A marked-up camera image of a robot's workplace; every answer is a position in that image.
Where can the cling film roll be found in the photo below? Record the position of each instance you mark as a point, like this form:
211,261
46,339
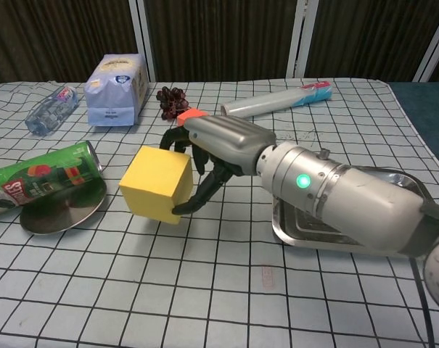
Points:
262,103

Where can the green chips can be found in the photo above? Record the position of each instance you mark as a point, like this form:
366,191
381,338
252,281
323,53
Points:
41,177

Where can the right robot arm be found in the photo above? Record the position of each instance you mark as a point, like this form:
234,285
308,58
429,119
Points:
349,203

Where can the clear plastic water bottle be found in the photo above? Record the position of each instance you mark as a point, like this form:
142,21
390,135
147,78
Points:
52,110

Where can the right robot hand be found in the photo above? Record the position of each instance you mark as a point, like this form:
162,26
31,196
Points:
230,141

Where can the orange foam cube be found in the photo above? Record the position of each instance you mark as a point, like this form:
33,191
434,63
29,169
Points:
190,115

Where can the rectangular steel tray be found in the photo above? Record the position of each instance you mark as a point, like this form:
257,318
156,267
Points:
288,232

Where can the white screen frame post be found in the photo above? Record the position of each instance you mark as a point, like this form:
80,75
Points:
433,54
143,32
300,36

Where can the dark red grape bunch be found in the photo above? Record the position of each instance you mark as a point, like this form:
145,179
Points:
170,99

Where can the round metal plate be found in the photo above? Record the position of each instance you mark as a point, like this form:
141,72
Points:
59,217

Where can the light blue paper bag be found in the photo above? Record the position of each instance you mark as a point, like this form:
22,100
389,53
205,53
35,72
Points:
112,94

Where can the yellow foam cube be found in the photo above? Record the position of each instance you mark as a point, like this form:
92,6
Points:
154,181

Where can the checked white tablecloth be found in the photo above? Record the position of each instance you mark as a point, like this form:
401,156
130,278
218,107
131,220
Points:
190,282

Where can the dark teal table pad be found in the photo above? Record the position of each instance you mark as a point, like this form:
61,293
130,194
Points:
426,108

